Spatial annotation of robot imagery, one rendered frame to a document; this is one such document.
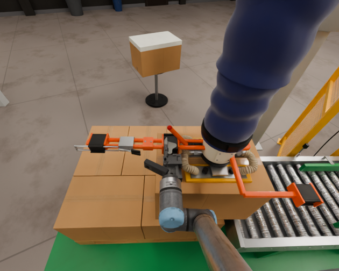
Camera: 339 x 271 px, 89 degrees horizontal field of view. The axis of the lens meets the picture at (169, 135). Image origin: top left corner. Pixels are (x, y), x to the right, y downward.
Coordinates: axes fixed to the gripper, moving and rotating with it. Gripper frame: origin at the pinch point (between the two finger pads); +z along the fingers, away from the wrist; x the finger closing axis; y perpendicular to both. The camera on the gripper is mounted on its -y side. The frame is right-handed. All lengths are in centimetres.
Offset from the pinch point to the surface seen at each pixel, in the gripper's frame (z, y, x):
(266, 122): 94, 125, -74
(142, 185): 9, -17, -66
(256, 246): -35, 60, -61
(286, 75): -10, 33, 43
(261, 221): -19, 71, -66
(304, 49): -10, 34, 50
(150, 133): 68, -13, -66
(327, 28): 89, 122, 29
